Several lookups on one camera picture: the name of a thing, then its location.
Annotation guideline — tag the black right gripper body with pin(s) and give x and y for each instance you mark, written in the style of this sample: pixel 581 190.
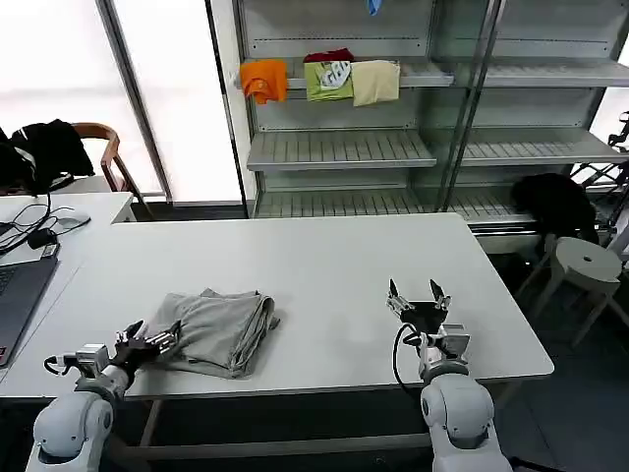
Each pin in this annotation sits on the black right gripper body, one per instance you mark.
pixel 425 317

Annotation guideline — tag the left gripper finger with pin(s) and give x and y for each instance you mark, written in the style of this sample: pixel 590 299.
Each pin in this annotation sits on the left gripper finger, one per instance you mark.
pixel 129 333
pixel 164 340

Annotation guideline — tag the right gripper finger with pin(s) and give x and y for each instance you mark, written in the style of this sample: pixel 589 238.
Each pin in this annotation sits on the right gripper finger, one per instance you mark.
pixel 440 299
pixel 395 300

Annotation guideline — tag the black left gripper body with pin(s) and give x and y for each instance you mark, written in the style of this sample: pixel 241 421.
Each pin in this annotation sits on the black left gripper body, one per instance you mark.
pixel 132 353

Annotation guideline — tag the grey printed t-shirt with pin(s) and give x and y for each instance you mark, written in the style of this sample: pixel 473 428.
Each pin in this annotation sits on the grey printed t-shirt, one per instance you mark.
pixel 211 329

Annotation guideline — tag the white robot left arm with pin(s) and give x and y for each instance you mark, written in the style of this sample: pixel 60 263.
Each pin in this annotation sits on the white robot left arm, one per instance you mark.
pixel 74 423

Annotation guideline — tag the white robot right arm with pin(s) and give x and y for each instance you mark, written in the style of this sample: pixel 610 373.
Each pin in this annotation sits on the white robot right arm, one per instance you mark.
pixel 462 413

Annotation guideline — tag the dark grey laptop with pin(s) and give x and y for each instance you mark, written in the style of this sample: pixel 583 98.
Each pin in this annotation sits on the dark grey laptop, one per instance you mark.
pixel 22 295

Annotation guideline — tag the grey computer mouse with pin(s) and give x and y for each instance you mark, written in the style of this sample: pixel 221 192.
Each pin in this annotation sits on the grey computer mouse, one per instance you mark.
pixel 71 220

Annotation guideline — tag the black garment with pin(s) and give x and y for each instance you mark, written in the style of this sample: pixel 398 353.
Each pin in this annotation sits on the black garment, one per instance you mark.
pixel 550 201

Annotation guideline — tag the white round stool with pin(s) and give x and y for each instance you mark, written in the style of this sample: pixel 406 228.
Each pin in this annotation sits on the white round stool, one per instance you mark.
pixel 585 260

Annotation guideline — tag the grey metal shelf rack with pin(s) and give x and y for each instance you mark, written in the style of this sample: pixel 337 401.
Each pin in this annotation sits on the grey metal shelf rack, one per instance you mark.
pixel 344 147

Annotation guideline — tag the brown wooden chair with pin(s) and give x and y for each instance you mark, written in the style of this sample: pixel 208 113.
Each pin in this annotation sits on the brown wooden chair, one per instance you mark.
pixel 112 147

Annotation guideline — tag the grey window frame post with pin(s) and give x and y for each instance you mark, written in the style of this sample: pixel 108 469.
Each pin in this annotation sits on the grey window frame post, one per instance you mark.
pixel 137 108

